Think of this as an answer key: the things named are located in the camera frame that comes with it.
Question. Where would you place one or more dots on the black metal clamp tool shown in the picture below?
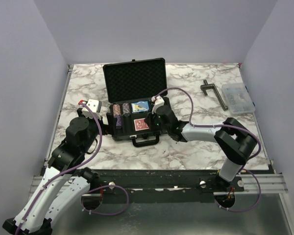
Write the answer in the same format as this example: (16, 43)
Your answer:
(211, 86)

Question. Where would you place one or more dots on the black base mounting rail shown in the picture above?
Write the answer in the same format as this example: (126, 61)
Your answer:
(121, 196)

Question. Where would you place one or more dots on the purple poker chip stack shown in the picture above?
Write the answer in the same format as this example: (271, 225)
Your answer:
(119, 122)

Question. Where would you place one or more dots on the aluminium extrusion rail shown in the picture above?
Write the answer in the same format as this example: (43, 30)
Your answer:
(197, 181)

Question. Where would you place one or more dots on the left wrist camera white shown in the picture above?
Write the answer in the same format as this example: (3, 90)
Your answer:
(94, 106)

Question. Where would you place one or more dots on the blue tan poker chip stack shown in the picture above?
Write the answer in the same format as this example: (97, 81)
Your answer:
(126, 109)

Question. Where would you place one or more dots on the black poker carrying case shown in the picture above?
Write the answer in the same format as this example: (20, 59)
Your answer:
(130, 87)

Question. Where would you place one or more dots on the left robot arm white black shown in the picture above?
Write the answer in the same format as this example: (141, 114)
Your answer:
(63, 159)

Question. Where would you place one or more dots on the red playing card deck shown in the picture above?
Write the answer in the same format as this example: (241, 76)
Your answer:
(140, 124)

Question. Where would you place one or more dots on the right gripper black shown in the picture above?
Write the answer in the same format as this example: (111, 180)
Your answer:
(149, 121)

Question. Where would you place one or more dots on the red tan poker chip stack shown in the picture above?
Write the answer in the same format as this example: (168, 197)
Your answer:
(116, 110)

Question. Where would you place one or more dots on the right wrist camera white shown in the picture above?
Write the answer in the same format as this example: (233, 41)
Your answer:
(157, 102)

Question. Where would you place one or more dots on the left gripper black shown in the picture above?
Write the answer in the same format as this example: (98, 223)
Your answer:
(110, 128)

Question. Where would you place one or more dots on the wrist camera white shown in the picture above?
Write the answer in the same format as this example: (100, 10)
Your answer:
(94, 106)
(157, 102)

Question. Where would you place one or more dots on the clear plastic parts box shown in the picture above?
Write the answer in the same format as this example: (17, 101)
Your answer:
(237, 99)

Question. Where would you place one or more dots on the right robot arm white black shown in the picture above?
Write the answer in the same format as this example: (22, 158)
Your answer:
(238, 144)

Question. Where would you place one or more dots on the blue playing card deck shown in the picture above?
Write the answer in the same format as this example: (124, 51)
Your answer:
(140, 106)

